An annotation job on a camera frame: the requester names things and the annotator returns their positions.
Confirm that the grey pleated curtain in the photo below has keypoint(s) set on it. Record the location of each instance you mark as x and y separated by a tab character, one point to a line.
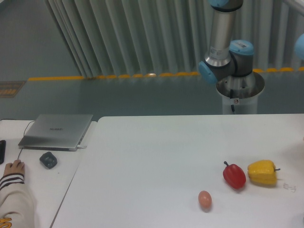
131	37

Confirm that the person's hand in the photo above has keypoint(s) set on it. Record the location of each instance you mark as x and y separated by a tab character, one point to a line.
17	167

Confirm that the black plastic holder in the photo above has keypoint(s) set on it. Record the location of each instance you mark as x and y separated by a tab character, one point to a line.
48	160

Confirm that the cream striped sleeve forearm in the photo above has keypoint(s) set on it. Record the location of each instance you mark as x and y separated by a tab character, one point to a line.
16	203

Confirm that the brown egg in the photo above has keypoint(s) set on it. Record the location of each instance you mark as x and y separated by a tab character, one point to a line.
205	199

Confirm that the yellow bell pepper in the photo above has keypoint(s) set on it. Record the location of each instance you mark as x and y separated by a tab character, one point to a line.
263	172

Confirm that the red bell pepper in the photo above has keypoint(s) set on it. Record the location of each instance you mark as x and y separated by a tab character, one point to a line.
234	176

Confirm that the silver closed laptop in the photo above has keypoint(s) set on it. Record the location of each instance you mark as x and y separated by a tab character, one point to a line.
58	132

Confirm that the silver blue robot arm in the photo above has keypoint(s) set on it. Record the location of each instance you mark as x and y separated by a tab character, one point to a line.
226	57

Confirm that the black keyboard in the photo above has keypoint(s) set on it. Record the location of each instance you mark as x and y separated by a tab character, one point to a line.
2	151

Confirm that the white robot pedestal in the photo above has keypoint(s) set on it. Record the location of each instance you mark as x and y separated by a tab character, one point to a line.
240	94

